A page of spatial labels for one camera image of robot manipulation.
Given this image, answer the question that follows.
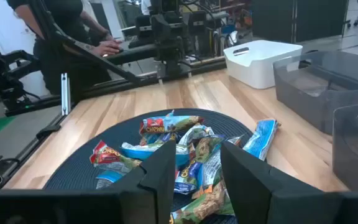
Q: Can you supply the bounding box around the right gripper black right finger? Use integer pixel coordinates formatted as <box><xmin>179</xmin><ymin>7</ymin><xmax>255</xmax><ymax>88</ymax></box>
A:
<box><xmin>221</xmin><ymin>142</ymin><xmax>344</xmax><ymax>224</ymax></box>

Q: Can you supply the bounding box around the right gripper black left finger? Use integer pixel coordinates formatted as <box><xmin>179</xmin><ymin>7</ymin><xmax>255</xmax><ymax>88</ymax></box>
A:
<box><xmin>104</xmin><ymin>140</ymin><xmax>177</xmax><ymax>224</ymax></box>

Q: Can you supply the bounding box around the blue yellow Chewy granola bar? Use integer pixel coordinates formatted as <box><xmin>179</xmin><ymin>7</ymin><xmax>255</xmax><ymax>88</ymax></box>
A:
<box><xmin>174</xmin><ymin>160</ymin><xmax>203</xmax><ymax>195</ymax></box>

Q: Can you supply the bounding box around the silver white wrapper granola bar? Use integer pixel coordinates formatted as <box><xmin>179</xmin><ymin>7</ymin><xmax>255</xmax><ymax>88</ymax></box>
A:
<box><xmin>197</xmin><ymin>152</ymin><xmax>223</xmax><ymax>187</ymax></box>

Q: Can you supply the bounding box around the dark blue woven round placemat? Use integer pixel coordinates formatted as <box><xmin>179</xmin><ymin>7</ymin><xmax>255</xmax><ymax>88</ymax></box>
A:
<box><xmin>44</xmin><ymin>108</ymin><xmax>254</xmax><ymax>224</ymax></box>

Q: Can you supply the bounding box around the grey translucent plastic bin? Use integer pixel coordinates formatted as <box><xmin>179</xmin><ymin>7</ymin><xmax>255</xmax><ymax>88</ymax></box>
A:
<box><xmin>333</xmin><ymin>101</ymin><xmax>358</xmax><ymax>192</ymax></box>
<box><xmin>273</xmin><ymin>50</ymin><xmax>358</xmax><ymax>135</ymax></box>

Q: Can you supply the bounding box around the white plastic bin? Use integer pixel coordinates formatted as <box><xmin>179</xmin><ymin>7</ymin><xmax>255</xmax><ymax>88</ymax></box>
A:
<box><xmin>223</xmin><ymin>39</ymin><xmax>303</xmax><ymax>90</ymax></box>

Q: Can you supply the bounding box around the person's hand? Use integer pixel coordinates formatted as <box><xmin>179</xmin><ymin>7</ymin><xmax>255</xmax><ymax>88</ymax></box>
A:
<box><xmin>92</xmin><ymin>39</ymin><xmax>122</xmax><ymax>57</ymax></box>

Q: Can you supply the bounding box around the black cabinet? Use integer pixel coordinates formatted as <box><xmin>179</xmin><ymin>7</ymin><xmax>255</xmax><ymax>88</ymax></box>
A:
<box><xmin>252</xmin><ymin>0</ymin><xmax>349</xmax><ymax>44</ymax></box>

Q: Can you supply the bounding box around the black equipment stand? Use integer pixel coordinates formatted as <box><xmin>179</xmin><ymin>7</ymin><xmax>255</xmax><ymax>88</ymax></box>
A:
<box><xmin>0</xmin><ymin>49</ymin><xmax>62</xmax><ymax>118</ymax></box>

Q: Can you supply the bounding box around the person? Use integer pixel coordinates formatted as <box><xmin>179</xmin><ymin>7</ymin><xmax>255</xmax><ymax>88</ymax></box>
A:
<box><xmin>6</xmin><ymin>0</ymin><xmax>124</xmax><ymax>96</ymax></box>

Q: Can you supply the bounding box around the black table frame rail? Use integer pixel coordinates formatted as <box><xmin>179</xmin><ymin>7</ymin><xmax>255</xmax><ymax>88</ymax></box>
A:
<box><xmin>0</xmin><ymin>114</ymin><xmax>68</xmax><ymax>187</ymax></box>
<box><xmin>82</xmin><ymin>57</ymin><xmax>228</xmax><ymax>98</ymax></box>

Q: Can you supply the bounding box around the black clamp bracket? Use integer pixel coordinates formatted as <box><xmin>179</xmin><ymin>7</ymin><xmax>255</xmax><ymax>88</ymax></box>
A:
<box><xmin>35</xmin><ymin>124</ymin><xmax>62</xmax><ymax>141</ymax></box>

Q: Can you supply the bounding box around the silver aluminium extrusion post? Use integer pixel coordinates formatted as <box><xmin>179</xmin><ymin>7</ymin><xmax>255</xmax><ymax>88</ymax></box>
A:
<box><xmin>60</xmin><ymin>73</ymin><xmax>71</xmax><ymax>116</ymax></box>

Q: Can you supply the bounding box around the black diagonal frame strut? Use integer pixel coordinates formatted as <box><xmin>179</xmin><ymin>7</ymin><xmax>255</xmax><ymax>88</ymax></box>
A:
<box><xmin>29</xmin><ymin>0</ymin><xmax>142</xmax><ymax>84</ymax></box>

